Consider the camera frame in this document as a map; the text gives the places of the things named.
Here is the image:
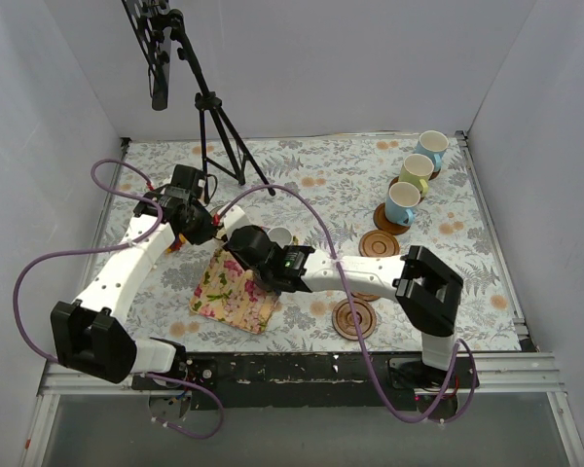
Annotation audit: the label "white mug blue handle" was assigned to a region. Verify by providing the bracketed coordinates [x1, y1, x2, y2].
[385, 181, 420, 227]

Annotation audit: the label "white mug green handle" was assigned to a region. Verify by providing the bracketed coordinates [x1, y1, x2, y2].
[398, 154, 434, 198]

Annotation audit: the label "white mug light blue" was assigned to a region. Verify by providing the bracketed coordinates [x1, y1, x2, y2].
[415, 130, 450, 172]

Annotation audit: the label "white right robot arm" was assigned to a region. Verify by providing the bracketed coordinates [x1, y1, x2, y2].
[224, 225, 463, 387]

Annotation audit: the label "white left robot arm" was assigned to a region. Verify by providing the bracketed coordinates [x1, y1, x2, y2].
[51, 164, 218, 389]

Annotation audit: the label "small grey patterned cup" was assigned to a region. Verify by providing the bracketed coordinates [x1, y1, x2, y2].
[267, 227, 293, 248]

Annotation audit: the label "colourful toy blocks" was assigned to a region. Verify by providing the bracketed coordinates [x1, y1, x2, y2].
[165, 234, 186, 254]

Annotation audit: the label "floral serving tray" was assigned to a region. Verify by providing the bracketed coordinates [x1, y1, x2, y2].
[189, 248, 280, 335]

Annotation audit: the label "floral table cloth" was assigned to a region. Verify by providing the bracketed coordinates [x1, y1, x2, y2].
[127, 135, 520, 352]

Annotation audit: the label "black tripod stand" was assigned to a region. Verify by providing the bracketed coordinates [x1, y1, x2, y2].
[167, 9, 270, 203]

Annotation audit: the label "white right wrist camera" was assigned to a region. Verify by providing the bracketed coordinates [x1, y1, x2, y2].
[220, 205, 251, 238]

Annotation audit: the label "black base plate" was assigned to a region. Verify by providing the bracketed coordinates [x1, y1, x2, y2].
[130, 350, 481, 414]

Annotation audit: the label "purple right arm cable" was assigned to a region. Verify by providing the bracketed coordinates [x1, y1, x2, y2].
[212, 183, 479, 424]

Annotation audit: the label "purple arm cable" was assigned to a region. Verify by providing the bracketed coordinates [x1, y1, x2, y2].
[212, 183, 479, 424]
[12, 159, 224, 440]

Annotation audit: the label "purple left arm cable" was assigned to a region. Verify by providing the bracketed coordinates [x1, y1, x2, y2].
[12, 159, 224, 440]

